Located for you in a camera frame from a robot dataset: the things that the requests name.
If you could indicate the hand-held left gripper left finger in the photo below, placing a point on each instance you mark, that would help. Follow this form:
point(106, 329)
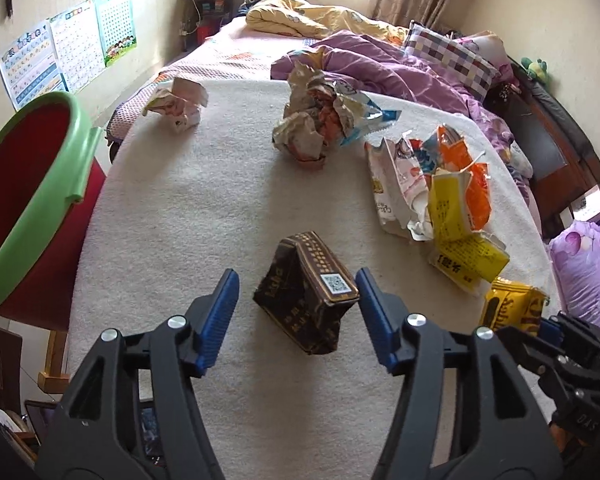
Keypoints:
point(220, 320)

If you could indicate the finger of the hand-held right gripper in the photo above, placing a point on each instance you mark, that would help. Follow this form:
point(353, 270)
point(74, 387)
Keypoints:
point(575, 335)
point(535, 352)

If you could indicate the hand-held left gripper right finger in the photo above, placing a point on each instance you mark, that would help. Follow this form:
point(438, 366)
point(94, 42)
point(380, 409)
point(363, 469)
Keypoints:
point(375, 320)

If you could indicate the yellow black packet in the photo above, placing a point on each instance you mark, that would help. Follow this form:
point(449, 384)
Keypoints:
point(510, 305)

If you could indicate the dark printed snack box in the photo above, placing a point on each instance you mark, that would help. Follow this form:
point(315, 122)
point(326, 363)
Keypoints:
point(300, 300)

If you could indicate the brown wrapper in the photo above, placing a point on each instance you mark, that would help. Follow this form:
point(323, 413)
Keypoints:
point(305, 130)

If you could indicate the blue white wrapper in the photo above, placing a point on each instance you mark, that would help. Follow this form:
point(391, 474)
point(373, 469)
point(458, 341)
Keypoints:
point(362, 112)

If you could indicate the green plastic bin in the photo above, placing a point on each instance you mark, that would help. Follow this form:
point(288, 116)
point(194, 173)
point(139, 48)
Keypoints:
point(10, 175)

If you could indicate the purple flowered pillow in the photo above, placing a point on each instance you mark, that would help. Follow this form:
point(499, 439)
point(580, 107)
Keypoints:
point(585, 265)

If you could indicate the yellow white packet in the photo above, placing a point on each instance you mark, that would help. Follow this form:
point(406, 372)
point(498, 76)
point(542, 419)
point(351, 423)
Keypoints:
point(467, 260)

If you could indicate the yellow wrapper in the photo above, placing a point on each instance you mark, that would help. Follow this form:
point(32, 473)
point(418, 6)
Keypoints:
point(447, 205)

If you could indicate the white printed package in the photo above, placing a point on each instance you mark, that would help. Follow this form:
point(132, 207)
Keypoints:
point(392, 185)

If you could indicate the orange plastic bag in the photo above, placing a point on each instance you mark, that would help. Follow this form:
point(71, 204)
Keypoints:
point(475, 185)

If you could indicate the dark wooden headboard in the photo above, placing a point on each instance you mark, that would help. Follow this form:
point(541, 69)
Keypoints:
point(545, 145)

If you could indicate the crumpled pink white wrapper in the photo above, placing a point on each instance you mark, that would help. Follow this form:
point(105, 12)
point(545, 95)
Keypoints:
point(177, 105)

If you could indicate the dark wooden cabinet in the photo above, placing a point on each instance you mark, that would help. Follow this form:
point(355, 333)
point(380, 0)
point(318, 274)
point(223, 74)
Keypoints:
point(0, 360)

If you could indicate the purple duvet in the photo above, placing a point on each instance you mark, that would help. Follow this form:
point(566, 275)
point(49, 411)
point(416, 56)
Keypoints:
point(380, 70)

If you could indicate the bed with pink sheet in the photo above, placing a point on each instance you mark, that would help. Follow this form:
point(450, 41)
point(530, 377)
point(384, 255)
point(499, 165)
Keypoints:
point(220, 50)

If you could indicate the green plush toy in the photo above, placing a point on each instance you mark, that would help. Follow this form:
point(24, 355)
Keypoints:
point(535, 67)

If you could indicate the checked pillow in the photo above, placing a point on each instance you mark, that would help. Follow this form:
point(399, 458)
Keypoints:
point(450, 57)

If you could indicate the red box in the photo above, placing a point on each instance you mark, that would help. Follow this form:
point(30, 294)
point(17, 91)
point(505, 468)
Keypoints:
point(206, 30)

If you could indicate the pink printed pillow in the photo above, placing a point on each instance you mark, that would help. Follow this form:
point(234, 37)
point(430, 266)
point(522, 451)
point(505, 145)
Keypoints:
point(490, 47)

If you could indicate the yellow duvet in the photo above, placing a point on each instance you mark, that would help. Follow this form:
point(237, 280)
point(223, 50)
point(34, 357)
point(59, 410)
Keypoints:
point(305, 15)

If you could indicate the white wall poster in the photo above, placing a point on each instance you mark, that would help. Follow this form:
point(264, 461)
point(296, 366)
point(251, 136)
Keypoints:
point(77, 45)

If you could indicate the green wall poster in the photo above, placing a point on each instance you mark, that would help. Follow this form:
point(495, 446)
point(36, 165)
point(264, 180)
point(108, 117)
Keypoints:
point(115, 25)

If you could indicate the blue wall poster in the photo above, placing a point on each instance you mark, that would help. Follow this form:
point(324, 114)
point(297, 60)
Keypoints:
point(30, 65)

